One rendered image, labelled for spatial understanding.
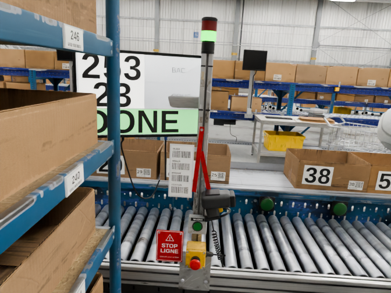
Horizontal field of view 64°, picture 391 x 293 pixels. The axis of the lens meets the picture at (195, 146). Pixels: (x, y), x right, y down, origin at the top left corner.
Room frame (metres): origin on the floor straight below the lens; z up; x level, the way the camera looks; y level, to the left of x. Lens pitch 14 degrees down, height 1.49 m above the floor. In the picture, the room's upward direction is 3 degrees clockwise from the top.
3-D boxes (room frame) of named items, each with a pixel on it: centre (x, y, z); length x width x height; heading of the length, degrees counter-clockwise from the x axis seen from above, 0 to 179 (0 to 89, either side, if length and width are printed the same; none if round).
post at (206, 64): (1.07, -0.02, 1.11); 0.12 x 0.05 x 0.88; 89
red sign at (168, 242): (1.04, 0.05, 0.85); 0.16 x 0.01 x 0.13; 89
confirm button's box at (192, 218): (1.03, -0.02, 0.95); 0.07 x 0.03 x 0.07; 89
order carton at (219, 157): (1.80, -0.01, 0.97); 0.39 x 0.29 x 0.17; 89
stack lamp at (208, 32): (1.07, -0.02, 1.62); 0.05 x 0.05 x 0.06
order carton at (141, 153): (1.81, 0.40, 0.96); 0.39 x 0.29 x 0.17; 88
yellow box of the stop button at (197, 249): (1.01, -0.06, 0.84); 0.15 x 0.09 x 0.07; 89
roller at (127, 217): (1.35, 0.34, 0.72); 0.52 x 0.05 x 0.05; 179
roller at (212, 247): (1.34, -0.11, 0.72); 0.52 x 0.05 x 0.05; 179
